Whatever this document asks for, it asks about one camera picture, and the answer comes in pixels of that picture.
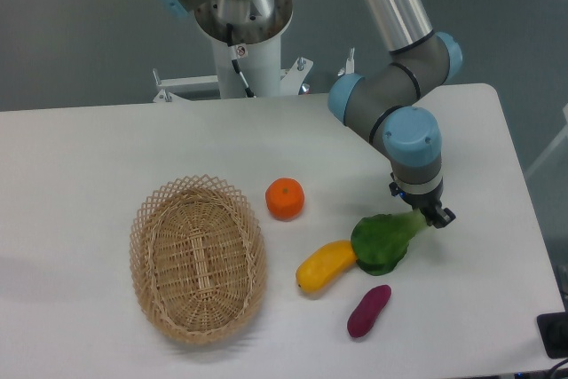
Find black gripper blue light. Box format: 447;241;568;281
389;172;456;229

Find woven wicker basket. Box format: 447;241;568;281
130;175;268;345

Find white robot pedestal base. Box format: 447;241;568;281
152;0;359;104

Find orange tangerine toy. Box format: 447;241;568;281
264;178;305;221

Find black device at table edge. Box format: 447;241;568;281
536;312;567;359

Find green bok choy vegetable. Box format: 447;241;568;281
351;210;428;276

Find yellow squash toy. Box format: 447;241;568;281
296;240;357;294

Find purple sweet potato toy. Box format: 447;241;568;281
346;285;392;339

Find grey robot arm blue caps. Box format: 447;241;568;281
162;0;462;228

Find black cable on pedestal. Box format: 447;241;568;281
225;22;256;99

